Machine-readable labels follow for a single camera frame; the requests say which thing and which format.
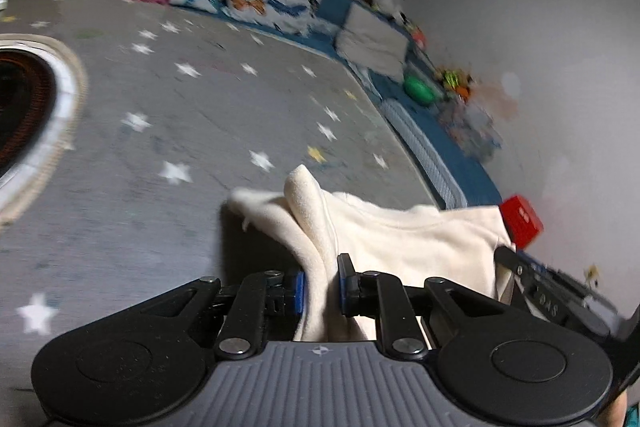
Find clear storage box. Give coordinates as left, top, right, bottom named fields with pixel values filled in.
left=440, top=99, right=503, bottom=162

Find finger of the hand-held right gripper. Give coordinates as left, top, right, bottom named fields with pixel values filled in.
left=494, top=246, right=624, bottom=341

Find red plastic stool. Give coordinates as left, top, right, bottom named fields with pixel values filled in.
left=500, top=195, right=544, bottom=250

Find plush toy with yellow vest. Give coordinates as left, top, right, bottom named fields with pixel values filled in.
left=437, top=67, right=473, bottom=100

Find green bowl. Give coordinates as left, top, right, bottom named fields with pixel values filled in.
left=404, top=76, right=436, bottom=105

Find grey star tablecloth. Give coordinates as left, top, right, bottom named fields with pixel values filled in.
left=0, top=0, right=471, bottom=408

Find black white plush toy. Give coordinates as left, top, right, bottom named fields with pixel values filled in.
left=372, top=0, right=408, bottom=20

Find plain grey pillow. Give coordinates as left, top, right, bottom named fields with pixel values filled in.
left=335, top=2, right=411, bottom=82

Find cream pants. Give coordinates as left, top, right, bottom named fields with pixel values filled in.
left=227, top=164, right=516, bottom=343

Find round black induction cooktop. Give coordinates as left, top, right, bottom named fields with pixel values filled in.
left=0, top=49, right=56, bottom=178

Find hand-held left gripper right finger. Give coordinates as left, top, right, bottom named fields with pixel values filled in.
left=337, top=253, right=501, bottom=356

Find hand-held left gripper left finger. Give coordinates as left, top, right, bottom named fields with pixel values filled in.
left=140, top=269, right=306, bottom=356

